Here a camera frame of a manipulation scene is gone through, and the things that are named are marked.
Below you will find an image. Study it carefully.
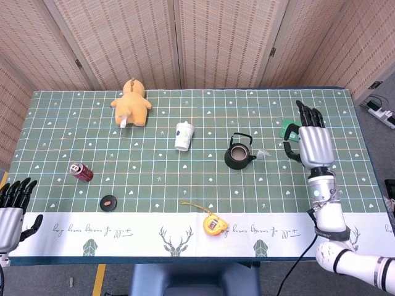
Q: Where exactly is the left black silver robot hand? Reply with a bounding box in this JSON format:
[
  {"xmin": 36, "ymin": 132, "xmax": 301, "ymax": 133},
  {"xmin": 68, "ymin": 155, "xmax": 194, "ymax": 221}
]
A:
[{"xmin": 0, "ymin": 178, "xmax": 44, "ymax": 252}]

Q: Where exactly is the red soda can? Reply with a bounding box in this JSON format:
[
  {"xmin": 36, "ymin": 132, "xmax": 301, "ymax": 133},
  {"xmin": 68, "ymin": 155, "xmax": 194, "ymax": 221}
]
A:
[{"xmin": 70, "ymin": 163, "xmax": 94, "ymax": 183}]

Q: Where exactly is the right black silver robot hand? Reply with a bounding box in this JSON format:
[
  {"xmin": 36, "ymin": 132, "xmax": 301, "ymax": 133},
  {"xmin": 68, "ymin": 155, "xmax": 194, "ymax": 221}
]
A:
[{"xmin": 283, "ymin": 100, "xmax": 336, "ymax": 170}]

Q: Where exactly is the green packet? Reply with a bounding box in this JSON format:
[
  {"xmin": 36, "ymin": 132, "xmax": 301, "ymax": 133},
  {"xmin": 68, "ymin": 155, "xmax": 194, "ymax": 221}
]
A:
[{"xmin": 279, "ymin": 119, "xmax": 302, "ymax": 144}]

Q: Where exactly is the white paper cup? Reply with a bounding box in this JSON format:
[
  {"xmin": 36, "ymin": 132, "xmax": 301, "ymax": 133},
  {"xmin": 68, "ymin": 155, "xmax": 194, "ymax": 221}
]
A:
[{"xmin": 174, "ymin": 121, "xmax": 196, "ymax": 152}]

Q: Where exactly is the black round lid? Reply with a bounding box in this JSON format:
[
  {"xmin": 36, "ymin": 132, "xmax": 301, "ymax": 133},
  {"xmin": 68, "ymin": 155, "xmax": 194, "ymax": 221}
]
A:
[{"xmin": 99, "ymin": 194, "xmax": 117, "ymax": 212}]

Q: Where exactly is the woven folding screen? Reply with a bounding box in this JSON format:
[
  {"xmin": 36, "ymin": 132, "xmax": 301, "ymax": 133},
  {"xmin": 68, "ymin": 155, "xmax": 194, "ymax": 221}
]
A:
[{"xmin": 0, "ymin": 0, "xmax": 395, "ymax": 172}]

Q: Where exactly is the blue chair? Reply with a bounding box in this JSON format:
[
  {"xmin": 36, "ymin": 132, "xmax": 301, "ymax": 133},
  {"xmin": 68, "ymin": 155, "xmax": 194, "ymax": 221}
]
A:
[{"xmin": 129, "ymin": 261, "xmax": 262, "ymax": 296}]

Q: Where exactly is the yellow tape measure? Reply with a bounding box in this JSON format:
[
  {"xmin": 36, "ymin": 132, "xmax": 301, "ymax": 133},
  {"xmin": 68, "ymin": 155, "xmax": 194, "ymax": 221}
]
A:
[{"xmin": 180, "ymin": 200, "xmax": 230, "ymax": 237}]

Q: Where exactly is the black cast iron teapot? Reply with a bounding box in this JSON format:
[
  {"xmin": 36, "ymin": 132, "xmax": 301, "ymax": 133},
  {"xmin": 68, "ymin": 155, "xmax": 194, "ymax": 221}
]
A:
[{"xmin": 224, "ymin": 132, "xmax": 258, "ymax": 171}]

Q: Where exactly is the orange plush toy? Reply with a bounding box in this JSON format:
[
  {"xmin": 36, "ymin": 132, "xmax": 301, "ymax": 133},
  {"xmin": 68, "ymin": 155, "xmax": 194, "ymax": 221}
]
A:
[{"xmin": 110, "ymin": 78, "xmax": 153, "ymax": 129}]

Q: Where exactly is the tea bag with string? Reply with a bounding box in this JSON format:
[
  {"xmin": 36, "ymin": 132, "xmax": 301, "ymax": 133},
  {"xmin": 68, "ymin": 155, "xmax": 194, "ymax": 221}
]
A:
[{"xmin": 256, "ymin": 140, "xmax": 287, "ymax": 159}]

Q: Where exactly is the person's shoe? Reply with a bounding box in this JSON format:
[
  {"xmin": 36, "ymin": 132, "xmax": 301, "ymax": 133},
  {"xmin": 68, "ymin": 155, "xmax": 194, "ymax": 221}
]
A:
[{"xmin": 383, "ymin": 179, "xmax": 395, "ymax": 223}]

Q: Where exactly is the green checked tablecloth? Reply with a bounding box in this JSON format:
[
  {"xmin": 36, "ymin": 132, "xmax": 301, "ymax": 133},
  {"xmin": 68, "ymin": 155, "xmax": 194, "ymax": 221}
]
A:
[{"xmin": 5, "ymin": 88, "xmax": 395, "ymax": 258}]

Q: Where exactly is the black cable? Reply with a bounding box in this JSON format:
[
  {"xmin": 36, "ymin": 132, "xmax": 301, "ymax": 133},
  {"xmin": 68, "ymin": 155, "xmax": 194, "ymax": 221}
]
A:
[{"xmin": 275, "ymin": 208, "xmax": 318, "ymax": 296}]

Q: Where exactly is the white power strip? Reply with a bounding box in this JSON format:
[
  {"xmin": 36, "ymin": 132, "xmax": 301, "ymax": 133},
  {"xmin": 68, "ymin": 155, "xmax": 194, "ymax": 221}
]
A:
[{"xmin": 359, "ymin": 94, "xmax": 395, "ymax": 130}]

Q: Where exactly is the blue table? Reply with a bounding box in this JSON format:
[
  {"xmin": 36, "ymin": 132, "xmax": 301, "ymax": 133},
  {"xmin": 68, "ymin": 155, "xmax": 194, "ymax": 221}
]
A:
[{"xmin": 0, "ymin": 85, "xmax": 387, "ymax": 266}]

